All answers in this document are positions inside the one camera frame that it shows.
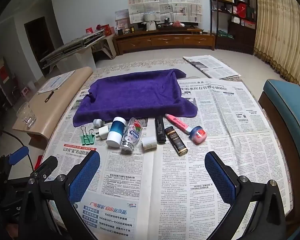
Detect black cable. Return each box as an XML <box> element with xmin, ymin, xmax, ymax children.
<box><xmin>0</xmin><ymin>129</ymin><xmax>34</xmax><ymax>173</ymax></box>

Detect black tube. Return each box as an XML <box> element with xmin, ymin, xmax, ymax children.
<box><xmin>154</xmin><ymin>115</ymin><xmax>167</xmax><ymax>144</ymax></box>

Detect dark display shelf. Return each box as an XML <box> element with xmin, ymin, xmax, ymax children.
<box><xmin>209</xmin><ymin>0</ymin><xmax>258</xmax><ymax>55</ymax></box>

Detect small white tape roll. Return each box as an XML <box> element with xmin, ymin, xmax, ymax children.
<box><xmin>142</xmin><ymin>136</ymin><xmax>157</xmax><ymax>152</ymax></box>

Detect large spread newspaper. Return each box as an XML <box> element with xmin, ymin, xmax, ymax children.
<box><xmin>41</xmin><ymin>79</ymin><xmax>294</xmax><ymax>240</ymax></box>

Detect teal cushioned chair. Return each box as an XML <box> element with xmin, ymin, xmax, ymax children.
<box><xmin>258</xmin><ymin>79</ymin><xmax>300</xmax><ymax>230</ymax></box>

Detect white plastic stand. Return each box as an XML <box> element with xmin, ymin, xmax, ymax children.
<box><xmin>56</xmin><ymin>45</ymin><xmax>97</xmax><ymax>77</ymax></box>

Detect white paper sheets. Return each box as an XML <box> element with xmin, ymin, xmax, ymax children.
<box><xmin>37</xmin><ymin>70</ymin><xmax>75</xmax><ymax>95</ymax></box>

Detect beige side stand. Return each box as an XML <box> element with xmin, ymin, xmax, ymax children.
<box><xmin>91</xmin><ymin>34</ymin><xmax>117</xmax><ymax>60</ymax></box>

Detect beige wooden bench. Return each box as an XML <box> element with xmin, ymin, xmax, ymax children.
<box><xmin>12</xmin><ymin>66</ymin><xmax>93</xmax><ymax>150</ymax></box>

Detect clear pill bottle silver cap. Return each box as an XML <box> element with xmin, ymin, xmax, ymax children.
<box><xmin>120</xmin><ymin>117</ymin><xmax>143</xmax><ymax>153</ymax></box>

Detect folded newspaper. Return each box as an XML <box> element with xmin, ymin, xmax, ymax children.
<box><xmin>182</xmin><ymin>55</ymin><xmax>241</xmax><ymax>79</ymax></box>

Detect purple towel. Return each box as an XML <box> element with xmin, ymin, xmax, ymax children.
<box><xmin>72</xmin><ymin>68</ymin><xmax>198</xmax><ymax>128</ymax></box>

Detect white drawstring bag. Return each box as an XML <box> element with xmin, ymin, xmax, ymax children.
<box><xmin>143</xmin><ymin>20</ymin><xmax>157</xmax><ymax>32</ymax></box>

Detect pink tube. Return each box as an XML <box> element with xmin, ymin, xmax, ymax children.
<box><xmin>165</xmin><ymin>113</ymin><xmax>193</xmax><ymax>138</ymax></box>

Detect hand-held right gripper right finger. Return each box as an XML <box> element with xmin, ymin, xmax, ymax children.
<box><xmin>204</xmin><ymin>151</ymin><xmax>294</xmax><ymax>240</ymax></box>

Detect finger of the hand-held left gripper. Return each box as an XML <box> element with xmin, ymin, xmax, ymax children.
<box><xmin>8</xmin><ymin>147</ymin><xmax>30</xmax><ymax>165</ymax></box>
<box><xmin>31</xmin><ymin>156</ymin><xmax>58</xmax><ymax>179</ymax></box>

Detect pink jar blue lid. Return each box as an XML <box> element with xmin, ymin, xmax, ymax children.
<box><xmin>190</xmin><ymin>126</ymin><xmax>207</xmax><ymax>145</ymax></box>

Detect wooden television cabinet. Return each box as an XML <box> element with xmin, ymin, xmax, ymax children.
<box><xmin>114</xmin><ymin>27</ymin><xmax>217</xmax><ymax>55</ymax></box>

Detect beige patterned curtain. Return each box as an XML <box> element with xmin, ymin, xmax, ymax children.
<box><xmin>252</xmin><ymin>0</ymin><xmax>300</xmax><ymax>85</ymax></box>

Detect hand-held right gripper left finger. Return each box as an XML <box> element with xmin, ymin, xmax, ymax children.
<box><xmin>17</xmin><ymin>150</ymin><xmax>101</xmax><ymax>240</ymax></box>

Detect stack of folded tables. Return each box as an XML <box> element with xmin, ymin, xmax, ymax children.
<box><xmin>39</xmin><ymin>29</ymin><xmax>105</xmax><ymax>70</ymax></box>

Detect white wall calendar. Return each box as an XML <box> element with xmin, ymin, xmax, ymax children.
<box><xmin>115</xmin><ymin>9</ymin><xmax>130</xmax><ymax>30</ymax></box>

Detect green binder clip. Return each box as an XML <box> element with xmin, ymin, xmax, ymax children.
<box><xmin>87</xmin><ymin>129</ymin><xmax>97</xmax><ymax>145</ymax></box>
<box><xmin>80</xmin><ymin>125</ymin><xmax>89</xmax><ymax>145</ymax></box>

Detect white charger plug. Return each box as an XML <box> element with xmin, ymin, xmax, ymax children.
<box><xmin>96</xmin><ymin>126</ymin><xmax>111</xmax><ymax>140</ymax></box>

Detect red gift boxes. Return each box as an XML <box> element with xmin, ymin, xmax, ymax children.
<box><xmin>96</xmin><ymin>24</ymin><xmax>111</xmax><ymax>35</ymax></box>

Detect blue and white bottle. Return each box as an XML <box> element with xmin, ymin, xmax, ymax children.
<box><xmin>106</xmin><ymin>117</ymin><xmax>127</xmax><ymax>148</ymax></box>

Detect newspapers covering television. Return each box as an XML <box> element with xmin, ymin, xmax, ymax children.
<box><xmin>128</xmin><ymin>0</ymin><xmax>203</xmax><ymax>25</ymax></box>

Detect clear drinking glass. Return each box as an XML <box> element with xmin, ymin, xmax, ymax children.
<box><xmin>16</xmin><ymin>102</ymin><xmax>37</xmax><ymax>128</ymax></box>

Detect dark cabinet with red poster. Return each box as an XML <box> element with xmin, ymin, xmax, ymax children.
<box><xmin>0</xmin><ymin>57</ymin><xmax>15</xmax><ymax>110</ymax></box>

